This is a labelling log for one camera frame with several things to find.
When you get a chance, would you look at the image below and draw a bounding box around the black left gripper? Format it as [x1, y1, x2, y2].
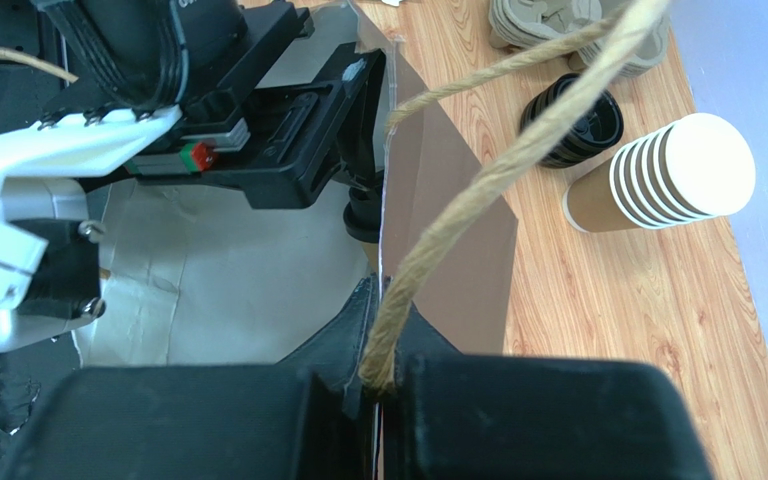
[44, 1, 386, 209]

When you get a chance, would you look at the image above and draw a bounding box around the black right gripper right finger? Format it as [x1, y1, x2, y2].
[381, 310, 713, 479]

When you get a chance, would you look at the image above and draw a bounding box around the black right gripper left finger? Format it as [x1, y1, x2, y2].
[1, 275, 379, 479]

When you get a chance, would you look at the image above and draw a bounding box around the brown paper coffee cup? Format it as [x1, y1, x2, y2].
[360, 242, 381, 274]

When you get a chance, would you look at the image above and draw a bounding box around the brown paper bag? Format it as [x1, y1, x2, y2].
[0, 0, 675, 394]

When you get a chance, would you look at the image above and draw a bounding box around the cardboard cup carrier tray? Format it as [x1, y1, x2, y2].
[488, 0, 670, 78]

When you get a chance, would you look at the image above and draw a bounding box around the black plastic cup lid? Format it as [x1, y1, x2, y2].
[343, 186, 382, 244]

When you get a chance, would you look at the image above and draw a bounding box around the stack of black lids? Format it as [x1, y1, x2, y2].
[519, 73, 624, 169]

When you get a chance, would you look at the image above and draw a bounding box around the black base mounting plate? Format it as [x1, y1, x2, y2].
[0, 1, 85, 471]

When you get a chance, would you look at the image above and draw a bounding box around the stack of paper cups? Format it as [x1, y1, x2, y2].
[562, 113, 756, 233]

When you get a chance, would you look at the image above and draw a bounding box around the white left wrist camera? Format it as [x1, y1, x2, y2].
[0, 107, 181, 353]

